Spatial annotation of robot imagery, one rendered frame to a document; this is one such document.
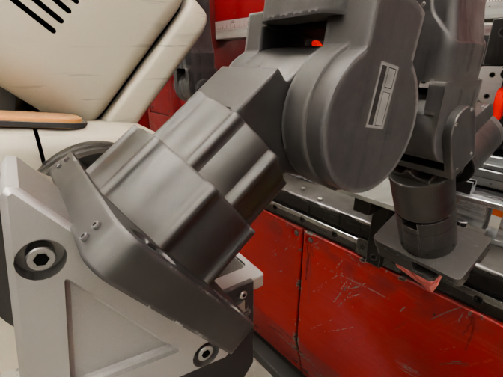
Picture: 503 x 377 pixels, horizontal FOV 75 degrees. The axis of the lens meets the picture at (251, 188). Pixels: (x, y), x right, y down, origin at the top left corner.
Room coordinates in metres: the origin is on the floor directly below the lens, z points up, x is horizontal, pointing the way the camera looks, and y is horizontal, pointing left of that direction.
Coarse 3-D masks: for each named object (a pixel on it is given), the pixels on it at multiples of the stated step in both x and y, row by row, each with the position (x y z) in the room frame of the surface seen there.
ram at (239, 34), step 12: (216, 0) 1.43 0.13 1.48; (228, 0) 1.37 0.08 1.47; (240, 0) 1.32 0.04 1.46; (252, 0) 1.27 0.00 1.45; (264, 0) 1.22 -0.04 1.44; (216, 12) 1.43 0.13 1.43; (228, 12) 1.37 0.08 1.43; (240, 12) 1.32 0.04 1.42; (252, 12) 1.27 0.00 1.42; (492, 12) 0.72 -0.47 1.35; (216, 36) 1.43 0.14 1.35; (228, 36) 1.37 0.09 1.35; (240, 36) 1.32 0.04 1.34
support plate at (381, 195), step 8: (384, 184) 0.70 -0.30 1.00; (344, 192) 0.66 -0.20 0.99; (368, 192) 0.65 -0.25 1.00; (376, 192) 0.65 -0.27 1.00; (384, 192) 0.65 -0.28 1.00; (368, 200) 0.62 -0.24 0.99; (376, 200) 0.61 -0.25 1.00; (384, 200) 0.60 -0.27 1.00; (392, 200) 0.60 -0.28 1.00; (392, 208) 0.58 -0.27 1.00
